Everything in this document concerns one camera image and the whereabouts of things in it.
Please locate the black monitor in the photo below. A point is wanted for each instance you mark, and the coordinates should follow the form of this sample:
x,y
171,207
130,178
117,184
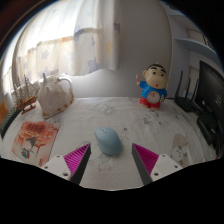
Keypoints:
x,y
211,90

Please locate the black desk device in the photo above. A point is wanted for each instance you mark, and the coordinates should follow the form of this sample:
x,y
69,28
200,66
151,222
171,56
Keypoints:
x,y
208,128

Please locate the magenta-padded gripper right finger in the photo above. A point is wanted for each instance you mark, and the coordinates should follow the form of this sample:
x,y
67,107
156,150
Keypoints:
x,y
146,160

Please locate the white star-print curtain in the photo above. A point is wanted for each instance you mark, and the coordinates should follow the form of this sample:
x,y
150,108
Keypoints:
x,y
66,43

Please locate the cartoon boy figure clock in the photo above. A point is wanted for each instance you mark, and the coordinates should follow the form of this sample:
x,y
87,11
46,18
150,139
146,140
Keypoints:
x,y
154,86

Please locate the light blue computer mouse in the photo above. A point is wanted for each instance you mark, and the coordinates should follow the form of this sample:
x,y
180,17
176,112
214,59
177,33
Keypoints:
x,y
108,140

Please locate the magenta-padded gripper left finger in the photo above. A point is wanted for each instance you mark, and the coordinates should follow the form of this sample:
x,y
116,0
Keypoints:
x,y
76,159

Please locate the red printed mouse pad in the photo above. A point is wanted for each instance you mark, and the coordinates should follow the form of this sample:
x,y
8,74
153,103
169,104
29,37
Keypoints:
x,y
35,140

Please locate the large white conch shell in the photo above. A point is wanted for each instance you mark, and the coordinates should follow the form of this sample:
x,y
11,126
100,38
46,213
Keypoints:
x,y
53,96

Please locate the brown wooden chair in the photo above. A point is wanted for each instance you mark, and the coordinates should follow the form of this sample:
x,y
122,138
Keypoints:
x,y
2,113

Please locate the white wall shelf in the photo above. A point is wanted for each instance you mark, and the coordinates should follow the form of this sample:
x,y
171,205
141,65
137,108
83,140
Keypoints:
x,y
193,45

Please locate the white printed tablecloth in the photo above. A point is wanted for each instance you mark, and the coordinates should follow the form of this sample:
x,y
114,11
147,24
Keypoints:
x,y
143,123

